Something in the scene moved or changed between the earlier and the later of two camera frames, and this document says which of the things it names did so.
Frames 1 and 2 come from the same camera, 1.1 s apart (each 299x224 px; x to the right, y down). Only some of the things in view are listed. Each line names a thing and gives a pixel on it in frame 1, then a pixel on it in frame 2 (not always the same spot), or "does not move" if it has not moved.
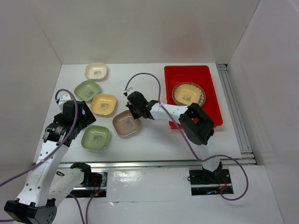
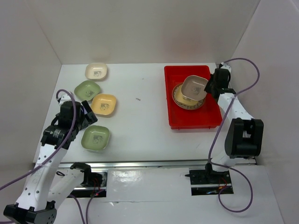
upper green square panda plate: (87, 90) does not move
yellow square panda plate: (103, 103) does not move
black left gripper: (88, 117) does not move
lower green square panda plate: (95, 138) does not move
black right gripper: (135, 115) → (207, 88)
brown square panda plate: (124, 124) → (193, 87)
